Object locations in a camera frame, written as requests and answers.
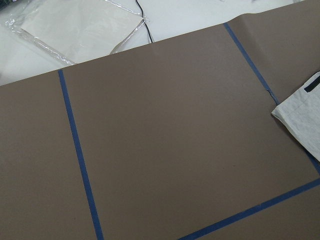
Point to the grey cartoon print t-shirt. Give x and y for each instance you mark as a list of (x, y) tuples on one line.
[(300, 114)]

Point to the clear plastic bag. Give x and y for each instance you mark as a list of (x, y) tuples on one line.
[(72, 31)]

